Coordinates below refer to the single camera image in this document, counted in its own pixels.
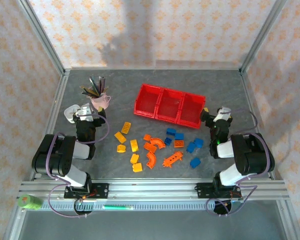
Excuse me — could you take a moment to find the orange lego axle beam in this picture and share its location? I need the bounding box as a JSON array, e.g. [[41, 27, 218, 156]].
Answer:
[[162, 151, 184, 168]]

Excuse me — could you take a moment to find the orange curved lego piece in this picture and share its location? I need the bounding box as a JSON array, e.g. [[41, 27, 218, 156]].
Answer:
[[149, 137, 166, 149], [145, 151, 158, 170]]

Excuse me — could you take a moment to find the white square bowl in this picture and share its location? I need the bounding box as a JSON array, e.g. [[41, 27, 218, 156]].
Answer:
[[64, 104, 80, 125]]

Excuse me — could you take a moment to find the pink mug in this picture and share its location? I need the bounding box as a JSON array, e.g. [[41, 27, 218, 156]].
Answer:
[[89, 92, 112, 111]]

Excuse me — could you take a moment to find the bunch of coloured pencils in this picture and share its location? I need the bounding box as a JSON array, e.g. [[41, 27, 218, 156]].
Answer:
[[80, 75, 110, 98]]

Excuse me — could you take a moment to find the green tape roll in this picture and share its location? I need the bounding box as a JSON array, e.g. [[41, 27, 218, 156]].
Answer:
[[17, 194, 43, 212]]

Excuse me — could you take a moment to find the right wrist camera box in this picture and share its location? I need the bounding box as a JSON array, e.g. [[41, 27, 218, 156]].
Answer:
[[213, 106, 233, 123]]

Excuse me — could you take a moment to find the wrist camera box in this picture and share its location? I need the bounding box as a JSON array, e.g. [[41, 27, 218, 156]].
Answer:
[[73, 103, 95, 123], [213, 106, 233, 123]]

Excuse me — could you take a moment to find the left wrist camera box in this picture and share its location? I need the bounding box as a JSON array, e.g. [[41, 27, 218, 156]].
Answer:
[[73, 103, 95, 123]]

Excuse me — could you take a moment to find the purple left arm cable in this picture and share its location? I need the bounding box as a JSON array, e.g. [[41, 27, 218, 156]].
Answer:
[[46, 109, 111, 218]]

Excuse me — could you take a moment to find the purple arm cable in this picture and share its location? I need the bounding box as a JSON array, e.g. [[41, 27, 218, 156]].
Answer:
[[206, 111, 272, 216], [46, 109, 111, 218]]

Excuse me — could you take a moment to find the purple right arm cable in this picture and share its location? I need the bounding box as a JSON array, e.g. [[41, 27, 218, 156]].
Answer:
[[206, 111, 272, 216]]

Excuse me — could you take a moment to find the aluminium side rail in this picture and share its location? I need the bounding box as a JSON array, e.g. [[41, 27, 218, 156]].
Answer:
[[31, 71, 70, 181], [239, 71, 283, 181]]

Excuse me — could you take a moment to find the aluminium rear rail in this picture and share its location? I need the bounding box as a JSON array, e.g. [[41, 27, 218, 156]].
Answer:
[[64, 66, 242, 72]]

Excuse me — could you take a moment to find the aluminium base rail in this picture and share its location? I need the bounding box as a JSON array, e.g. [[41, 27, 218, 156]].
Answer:
[[18, 179, 290, 201]]

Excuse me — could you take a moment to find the aluminium frame post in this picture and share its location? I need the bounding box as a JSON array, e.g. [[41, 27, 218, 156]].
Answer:
[[16, 0, 66, 76], [239, 0, 288, 75]]

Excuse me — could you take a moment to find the slotted grey cable duct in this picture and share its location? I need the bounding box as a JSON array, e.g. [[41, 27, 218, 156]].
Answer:
[[39, 201, 243, 212]]

